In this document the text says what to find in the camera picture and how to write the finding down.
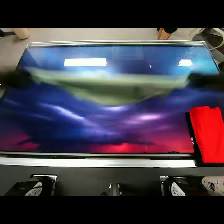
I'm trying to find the white patterned garment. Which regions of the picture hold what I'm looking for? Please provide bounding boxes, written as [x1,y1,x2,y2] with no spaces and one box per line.
[201,175,224,197]

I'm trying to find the silver frame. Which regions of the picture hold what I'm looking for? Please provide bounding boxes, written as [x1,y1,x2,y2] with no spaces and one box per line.
[0,39,222,197]

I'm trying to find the red garment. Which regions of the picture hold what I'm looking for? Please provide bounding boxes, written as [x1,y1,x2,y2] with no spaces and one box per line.
[188,105,224,165]

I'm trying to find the person's legs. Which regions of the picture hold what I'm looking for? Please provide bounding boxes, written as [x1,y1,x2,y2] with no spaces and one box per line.
[156,27,179,41]

